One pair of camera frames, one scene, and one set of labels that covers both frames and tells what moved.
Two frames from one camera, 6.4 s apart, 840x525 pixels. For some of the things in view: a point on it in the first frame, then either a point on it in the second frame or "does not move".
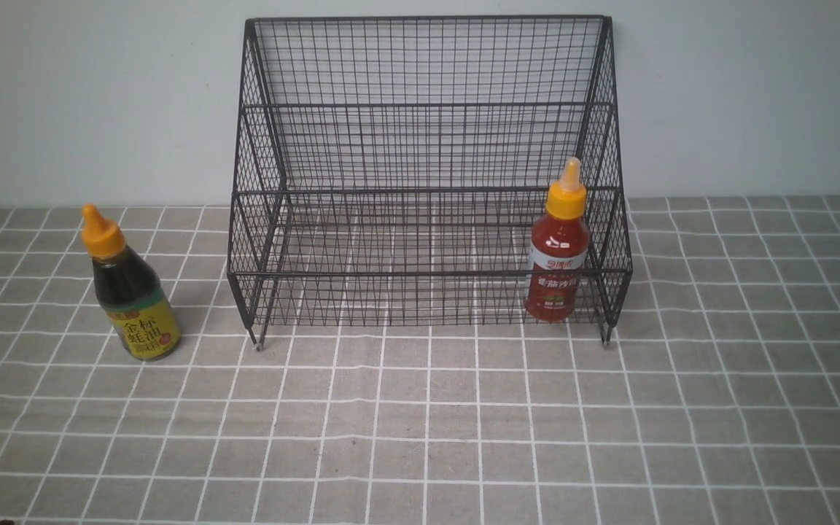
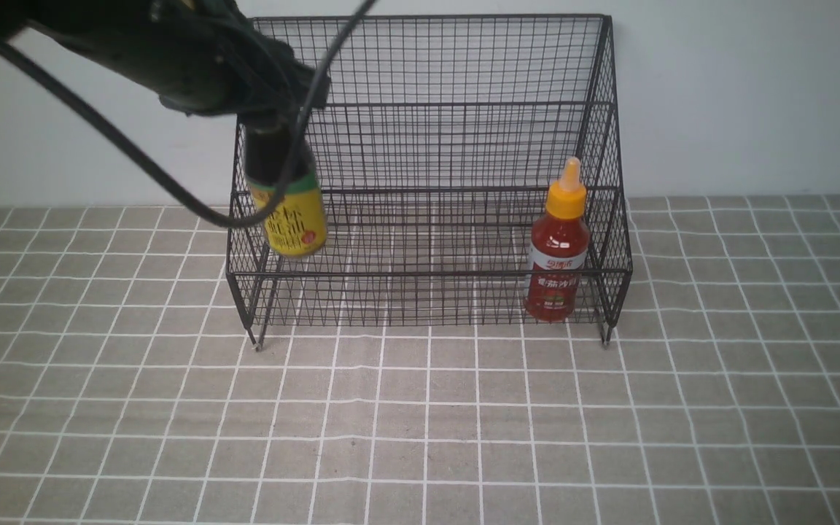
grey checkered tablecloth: (745, 384) does not move
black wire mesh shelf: (429, 170) does not move
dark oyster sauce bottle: (132, 295) to (297, 225)
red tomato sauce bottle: (560, 251) does not move
